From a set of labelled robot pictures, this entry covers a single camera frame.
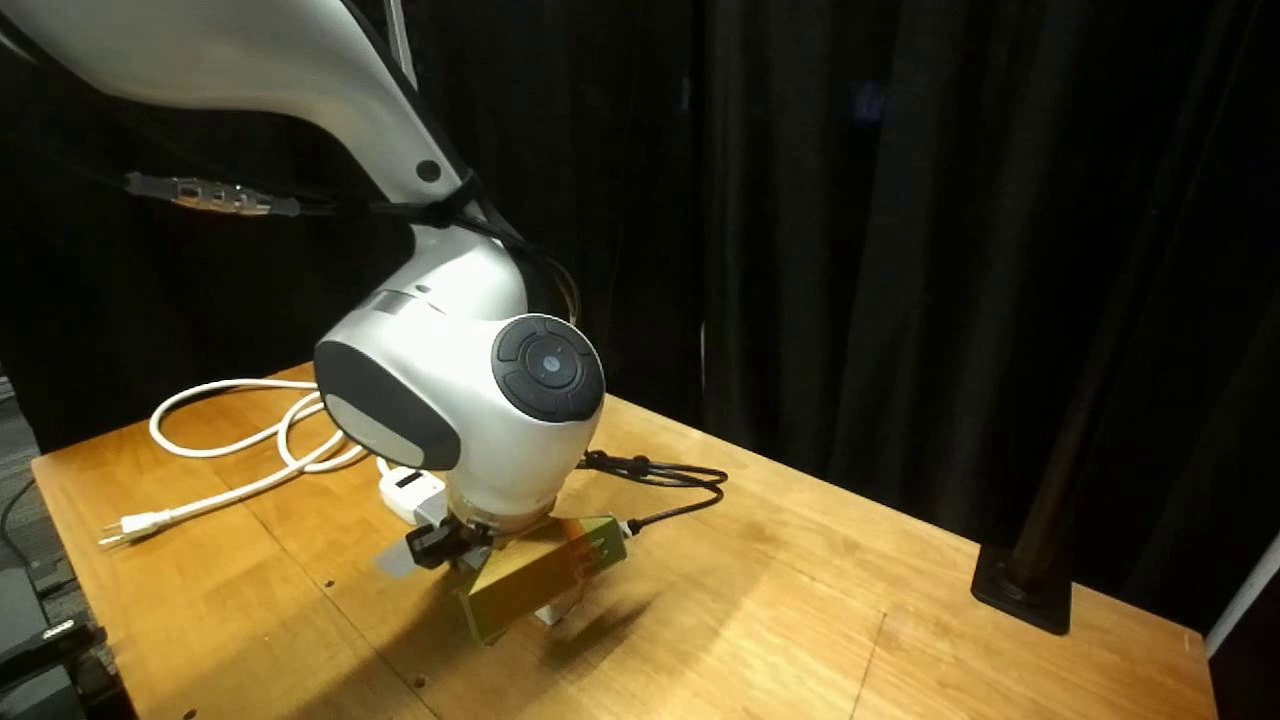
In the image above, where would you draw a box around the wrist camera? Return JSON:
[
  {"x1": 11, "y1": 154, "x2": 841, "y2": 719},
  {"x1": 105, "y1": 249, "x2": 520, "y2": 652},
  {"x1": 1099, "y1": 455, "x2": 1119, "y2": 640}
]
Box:
[{"x1": 458, "y1": 515, "x2": 630, "y2": 647}]

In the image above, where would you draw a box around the black box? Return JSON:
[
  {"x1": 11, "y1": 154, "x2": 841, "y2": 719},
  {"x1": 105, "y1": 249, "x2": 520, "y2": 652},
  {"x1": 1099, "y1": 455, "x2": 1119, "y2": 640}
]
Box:
[{"x1": 0, "y1": 565, "x2": 109, "y2": 720}]

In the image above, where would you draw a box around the black curtain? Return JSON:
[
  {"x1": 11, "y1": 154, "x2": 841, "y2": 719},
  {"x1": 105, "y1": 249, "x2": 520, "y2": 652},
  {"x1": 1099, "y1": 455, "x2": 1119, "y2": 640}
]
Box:
[{"x1": 0, "y1": 0, "x2": 1280, "y2": 641}]

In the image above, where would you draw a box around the stand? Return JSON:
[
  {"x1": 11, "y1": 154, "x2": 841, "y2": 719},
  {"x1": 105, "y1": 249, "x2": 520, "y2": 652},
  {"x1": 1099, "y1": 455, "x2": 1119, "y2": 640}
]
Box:
[{"x1": 971, "y1": 420, "x2": 1101, "y2": 638}]

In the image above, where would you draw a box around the black cable adapter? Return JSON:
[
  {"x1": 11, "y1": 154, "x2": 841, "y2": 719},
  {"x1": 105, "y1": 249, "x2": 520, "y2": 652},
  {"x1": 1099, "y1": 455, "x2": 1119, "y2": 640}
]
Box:
[{"x1": 124, "y1": 171, "x2": 303, "y2": 219}]

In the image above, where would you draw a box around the black cable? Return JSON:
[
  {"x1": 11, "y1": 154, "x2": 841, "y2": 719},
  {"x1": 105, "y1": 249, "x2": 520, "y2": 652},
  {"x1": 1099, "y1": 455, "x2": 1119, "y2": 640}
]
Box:
[{"x1": 0, "y1": 477, "x2": 41, "y2": 569}]

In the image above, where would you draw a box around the white extension cord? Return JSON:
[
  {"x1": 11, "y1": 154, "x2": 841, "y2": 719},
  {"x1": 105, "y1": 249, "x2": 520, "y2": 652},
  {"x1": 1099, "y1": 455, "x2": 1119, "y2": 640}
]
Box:
[{"x1": 98, "y1": 378, "x2": 448, "y2": 551}]

